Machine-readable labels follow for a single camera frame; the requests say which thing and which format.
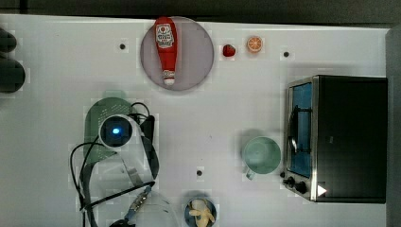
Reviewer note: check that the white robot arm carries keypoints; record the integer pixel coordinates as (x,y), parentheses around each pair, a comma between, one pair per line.
(119,177)

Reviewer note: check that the grey round plate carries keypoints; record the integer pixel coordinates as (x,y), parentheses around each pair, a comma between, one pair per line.
(195,55)

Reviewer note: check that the red strawberry toy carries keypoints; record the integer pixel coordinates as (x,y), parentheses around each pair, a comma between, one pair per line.
(228,50)

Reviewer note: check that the green mug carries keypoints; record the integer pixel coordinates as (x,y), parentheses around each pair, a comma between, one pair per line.
(261,155)

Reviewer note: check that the orange slice toy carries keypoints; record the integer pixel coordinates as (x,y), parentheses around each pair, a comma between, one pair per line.
(254,44)

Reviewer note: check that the red ketchup bottle toy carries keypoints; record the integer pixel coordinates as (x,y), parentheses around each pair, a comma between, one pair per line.
(167,46)

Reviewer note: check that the banana toy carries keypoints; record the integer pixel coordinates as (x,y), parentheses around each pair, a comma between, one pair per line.
(201,212)

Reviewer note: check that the blue bowl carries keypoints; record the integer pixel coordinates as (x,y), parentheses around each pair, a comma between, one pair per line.
(190,221)

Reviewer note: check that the silver black toaster oven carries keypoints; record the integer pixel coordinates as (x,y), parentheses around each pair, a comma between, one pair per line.
(336,139)

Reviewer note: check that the black pot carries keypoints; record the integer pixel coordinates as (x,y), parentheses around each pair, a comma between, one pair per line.
(12,76)

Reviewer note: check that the black cylinder cup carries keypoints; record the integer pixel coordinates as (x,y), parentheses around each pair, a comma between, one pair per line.
(7,41)

